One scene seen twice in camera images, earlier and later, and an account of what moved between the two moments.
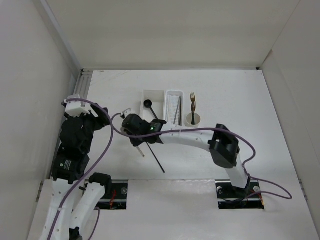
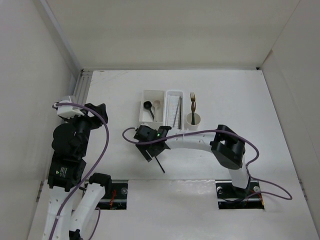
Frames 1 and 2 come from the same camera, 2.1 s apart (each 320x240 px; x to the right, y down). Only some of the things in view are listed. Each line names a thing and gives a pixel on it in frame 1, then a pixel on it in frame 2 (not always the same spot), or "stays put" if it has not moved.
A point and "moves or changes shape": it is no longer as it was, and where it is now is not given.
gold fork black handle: x=193 y=107 stays put
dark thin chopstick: x=155 y=157 stays put
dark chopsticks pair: x=177 y=110 stays put
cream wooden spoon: x=140 y=151 moves or changes shape
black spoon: x=148 y=103 stays put
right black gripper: x=136 y=142 → x=143 y=147
